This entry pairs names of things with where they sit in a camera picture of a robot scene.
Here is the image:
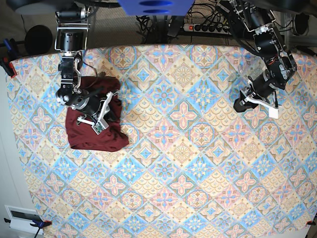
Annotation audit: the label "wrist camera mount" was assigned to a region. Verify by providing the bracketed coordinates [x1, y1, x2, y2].
[71, 88, 118, 135]
[239, 76, 280, 119]

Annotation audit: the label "blue orange lower clamp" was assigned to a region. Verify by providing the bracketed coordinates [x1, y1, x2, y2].
[4, 218, 52, 238]

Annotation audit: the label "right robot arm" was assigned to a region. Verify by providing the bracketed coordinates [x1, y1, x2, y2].
[55, 3, 118, 125]

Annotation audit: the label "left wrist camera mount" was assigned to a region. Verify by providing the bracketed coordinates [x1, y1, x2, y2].
[239, 76, 280, 119]

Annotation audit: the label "orange right clamp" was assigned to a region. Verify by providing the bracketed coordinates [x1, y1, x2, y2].
[306, 220, 316, 226]

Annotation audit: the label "black round stool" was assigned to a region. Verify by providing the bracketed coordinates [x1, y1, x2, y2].
[24, 25, 53, 56]

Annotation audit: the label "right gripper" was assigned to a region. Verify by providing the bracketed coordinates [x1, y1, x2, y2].
[71, 85, 116, 121]

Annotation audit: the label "patterned tablecloth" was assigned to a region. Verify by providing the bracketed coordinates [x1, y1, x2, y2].
[6, 45, 317, 238]

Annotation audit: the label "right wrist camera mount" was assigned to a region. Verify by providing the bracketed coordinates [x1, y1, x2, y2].
[71, 88, 118, 135]

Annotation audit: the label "tangled black cables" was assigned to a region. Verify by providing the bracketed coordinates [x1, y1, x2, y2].
[135, 14, 174, 45]

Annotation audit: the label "black power strip red switch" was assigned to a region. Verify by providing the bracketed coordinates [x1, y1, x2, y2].
[183, 23, 230, 34]

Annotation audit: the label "maroon t-shirt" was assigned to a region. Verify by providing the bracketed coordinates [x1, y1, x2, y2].
[65, 76, 129, 152]

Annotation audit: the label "white wall socket plate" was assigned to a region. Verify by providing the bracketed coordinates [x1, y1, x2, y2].
[5, 205, 40, 234]

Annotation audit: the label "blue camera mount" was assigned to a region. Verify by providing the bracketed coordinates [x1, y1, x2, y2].
[118, 0, 194, 16]

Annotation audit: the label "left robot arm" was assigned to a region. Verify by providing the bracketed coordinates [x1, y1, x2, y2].
[227, 0, 297, 119]

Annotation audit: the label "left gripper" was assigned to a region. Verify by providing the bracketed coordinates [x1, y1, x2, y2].
[233, 81, 275, 113]

